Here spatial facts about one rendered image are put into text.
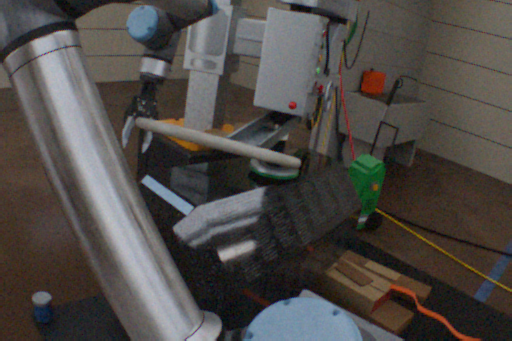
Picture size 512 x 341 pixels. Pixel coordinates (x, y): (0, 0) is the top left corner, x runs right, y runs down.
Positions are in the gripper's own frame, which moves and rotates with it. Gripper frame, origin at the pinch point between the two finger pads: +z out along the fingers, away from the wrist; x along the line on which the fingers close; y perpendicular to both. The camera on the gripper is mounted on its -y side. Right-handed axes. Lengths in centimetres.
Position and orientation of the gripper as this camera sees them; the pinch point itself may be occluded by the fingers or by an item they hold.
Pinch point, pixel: (134, 146)
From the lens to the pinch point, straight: 124.3
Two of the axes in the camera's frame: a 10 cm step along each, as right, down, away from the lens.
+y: 2.2, 0.7, -9.7
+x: 9.4, 2.4, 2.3
